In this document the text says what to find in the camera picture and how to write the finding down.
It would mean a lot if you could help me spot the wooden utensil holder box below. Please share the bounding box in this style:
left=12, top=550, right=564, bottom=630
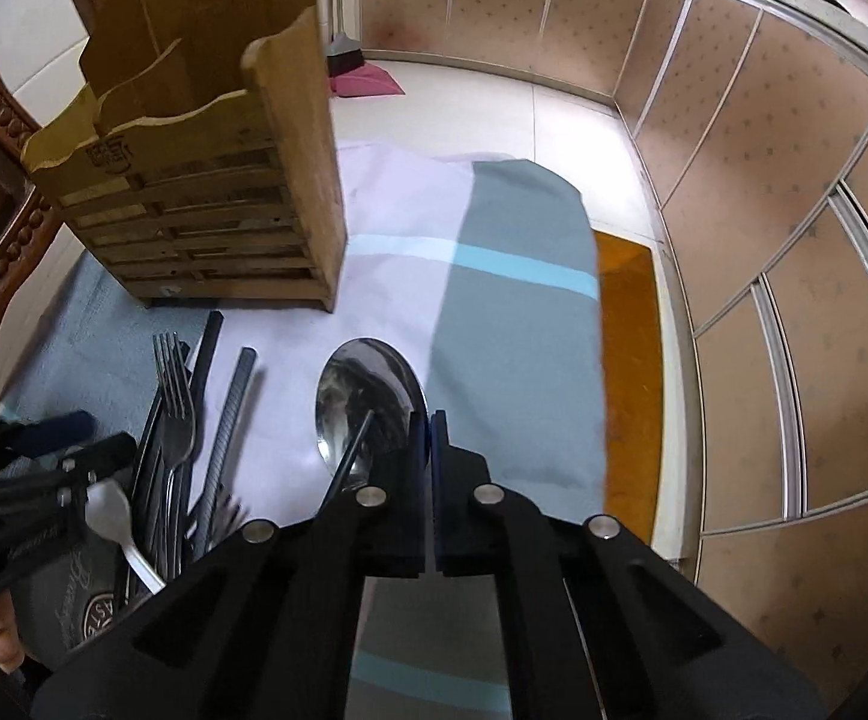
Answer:
left=22, top=0, right=348, bottom=309

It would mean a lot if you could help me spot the grey white striped tablecloth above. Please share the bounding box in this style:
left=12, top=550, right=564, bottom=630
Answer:
left=0, top=136, right=607, bottom=720

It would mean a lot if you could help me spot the black chopstick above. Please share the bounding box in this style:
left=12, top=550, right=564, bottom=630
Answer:
left=172, top=310, right=224, bottom=544

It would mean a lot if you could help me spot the dark textured chopstick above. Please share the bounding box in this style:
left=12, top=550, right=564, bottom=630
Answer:
left=191, top=346, right=256, bottom=561

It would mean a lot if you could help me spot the broom with pink dustpan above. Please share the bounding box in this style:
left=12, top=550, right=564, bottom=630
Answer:
left=325, top=0, right=403, bottom=99

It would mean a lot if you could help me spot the large steel spoon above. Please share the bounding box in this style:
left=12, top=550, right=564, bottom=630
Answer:
left=315, top=337, right=426, bottom=491

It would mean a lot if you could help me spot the kitchen cabinet row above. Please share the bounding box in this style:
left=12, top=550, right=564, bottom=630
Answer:
left=359, top=0, right=868, bottom=707

